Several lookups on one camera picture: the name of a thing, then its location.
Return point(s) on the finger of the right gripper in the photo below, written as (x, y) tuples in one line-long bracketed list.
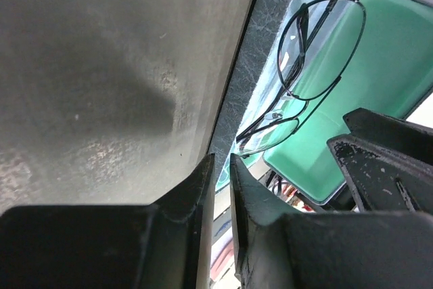
[(402, 136), (382, 179)]

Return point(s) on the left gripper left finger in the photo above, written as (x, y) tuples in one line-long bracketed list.
[(165, 244)]

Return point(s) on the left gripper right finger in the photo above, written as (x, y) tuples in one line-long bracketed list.
[(277, 246)]

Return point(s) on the blue grey glasses case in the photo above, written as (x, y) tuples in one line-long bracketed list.
[(390, 73)]

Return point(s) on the thin black wire eyeglasses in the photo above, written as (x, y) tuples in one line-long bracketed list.
[(314, 49)]

